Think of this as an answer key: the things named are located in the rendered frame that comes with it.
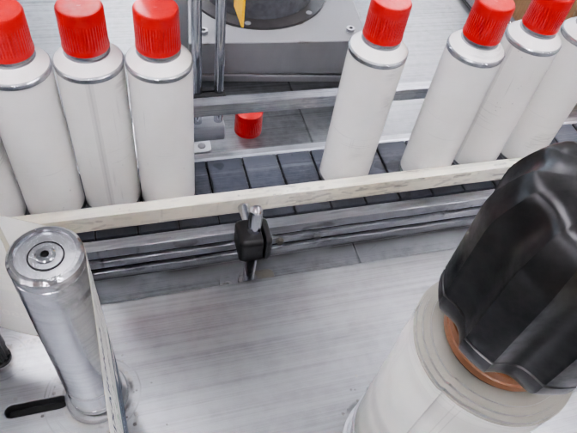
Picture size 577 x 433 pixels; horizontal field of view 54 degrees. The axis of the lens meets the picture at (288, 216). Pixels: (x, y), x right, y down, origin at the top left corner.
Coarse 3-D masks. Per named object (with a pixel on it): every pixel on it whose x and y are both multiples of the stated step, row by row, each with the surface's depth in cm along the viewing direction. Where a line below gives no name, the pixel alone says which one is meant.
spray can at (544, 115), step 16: (576, 16) 54; (560, 32) 54; (576, 32) 53; (576, 48) 53; (560, 64) 55; (576, 64) 54; (544, 80) 57; (560, 80) 56; (576, 80) 55; (544, 96) 58; (560, 96) 57; (576, 96) 57; (528, 112) 60; (544, 112) 58; (560, 112) 58; (528, 128) 61; (544, 128) 60; (512, 144) 63; (528, 144) 62; (544, 144) 62
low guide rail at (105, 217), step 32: (512, 160) 60; (224, 192) 52; (256, 192) 53; (288, 192) 53; (320, 192) 54; (352, 192) 56; (384, 192) 57; (64, 224) 49; (96, 224) 50; (128, 224) 51
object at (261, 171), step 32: (576, 128) 70; (224, 160) 60; (256, 160) 60; (288, 160) 61; (320, 160) 62; (384, 160) 63; (416, 192) 60; (448, 192) 61; (160, 224) 54; (192, 224) 54
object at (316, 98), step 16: (224, 96) 54; (240, 96) 54; (256, 96) 54; (272, 96) 55; (288, 96) 55; (304, 96) 55; (320, 96) 55; (336, 96) 56; (400, 96) 58; (416, 96) 59; (208, 112) 53; (224, 112) 54; (240, 112) 54; (256, 112) 55
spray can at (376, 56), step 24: (384, 0) 44; (408, 0) 45; (384, 24) 45; (360, 48) 47; (384, 48) 46; (360, 72) 48; (384, 72) 47; (360, 96) 49; (384, 96) 49; (336, 120) 53; (360, 120) 51; (384, 120) 52; (336, 144) 55; (360, 144) 54; (336, 168) 57; (360, 168) 56
